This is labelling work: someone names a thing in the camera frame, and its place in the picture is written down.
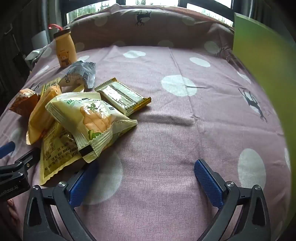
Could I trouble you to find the white cylinder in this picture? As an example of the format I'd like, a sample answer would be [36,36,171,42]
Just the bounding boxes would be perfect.
[31,30,49,48]

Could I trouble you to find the small orange snack packet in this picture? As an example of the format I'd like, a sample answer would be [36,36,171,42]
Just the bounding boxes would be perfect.
[9,89,40,118]

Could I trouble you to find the grey plastic bag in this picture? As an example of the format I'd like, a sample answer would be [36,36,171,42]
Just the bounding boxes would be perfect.
[25,45,52,67]

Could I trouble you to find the green cardboard box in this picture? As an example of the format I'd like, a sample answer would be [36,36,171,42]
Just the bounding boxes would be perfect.
[232,12,293,144]

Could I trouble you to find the yellow bear-print bottle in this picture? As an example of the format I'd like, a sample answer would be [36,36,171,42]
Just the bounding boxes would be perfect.
[48,23,78,68]

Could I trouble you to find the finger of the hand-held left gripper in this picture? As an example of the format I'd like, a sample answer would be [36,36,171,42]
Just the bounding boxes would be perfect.
[14,147,41,173]
[0,142,16,159]

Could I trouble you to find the pale yellow leaf-print packet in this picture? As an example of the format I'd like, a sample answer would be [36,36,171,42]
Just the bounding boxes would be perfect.
[45,92,138,163]

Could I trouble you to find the yellow-edged snack bar packet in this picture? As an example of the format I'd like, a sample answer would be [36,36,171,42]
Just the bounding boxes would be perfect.
[94,77,152,117]

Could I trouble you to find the pink polka-dot bed sheet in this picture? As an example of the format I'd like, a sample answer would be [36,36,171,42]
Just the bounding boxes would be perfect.
[0,44,292,241]

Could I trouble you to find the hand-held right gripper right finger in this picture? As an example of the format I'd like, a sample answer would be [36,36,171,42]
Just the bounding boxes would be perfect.
[194,159,271,241]

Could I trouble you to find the yellow snack packet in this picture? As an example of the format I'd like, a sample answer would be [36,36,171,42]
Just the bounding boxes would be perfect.
[39,120,86,186]

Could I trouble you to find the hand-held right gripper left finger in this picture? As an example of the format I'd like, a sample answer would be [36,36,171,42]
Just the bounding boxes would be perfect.
[23,160,101,241]

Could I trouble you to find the pink dotted pillow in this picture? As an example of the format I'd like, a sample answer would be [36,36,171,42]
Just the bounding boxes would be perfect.
[62,3,235,63]

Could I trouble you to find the silver grey snack packet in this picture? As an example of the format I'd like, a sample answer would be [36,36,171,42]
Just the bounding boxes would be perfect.
[59,60,96,90]

